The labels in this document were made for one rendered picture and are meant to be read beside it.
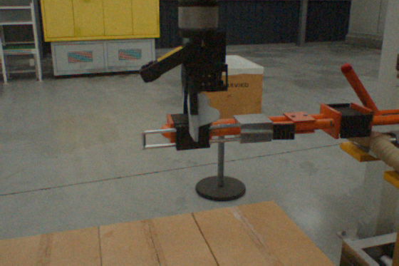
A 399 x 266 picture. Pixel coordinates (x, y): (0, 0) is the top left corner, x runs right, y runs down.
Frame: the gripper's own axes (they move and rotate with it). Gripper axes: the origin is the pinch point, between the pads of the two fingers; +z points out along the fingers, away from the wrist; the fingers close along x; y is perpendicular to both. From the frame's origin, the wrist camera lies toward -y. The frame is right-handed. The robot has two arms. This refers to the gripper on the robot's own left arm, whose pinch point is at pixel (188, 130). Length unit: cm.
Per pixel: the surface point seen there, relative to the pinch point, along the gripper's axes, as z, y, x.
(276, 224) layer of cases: 65, 45, 60
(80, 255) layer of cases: 64, -33, 52
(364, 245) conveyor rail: 60, 68, 33
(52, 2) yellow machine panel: -20, -147, 695
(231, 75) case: 22, 53, 169
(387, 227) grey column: 104, 133, 103
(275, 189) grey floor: 120, 97, 191
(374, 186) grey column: 79, 125, 109
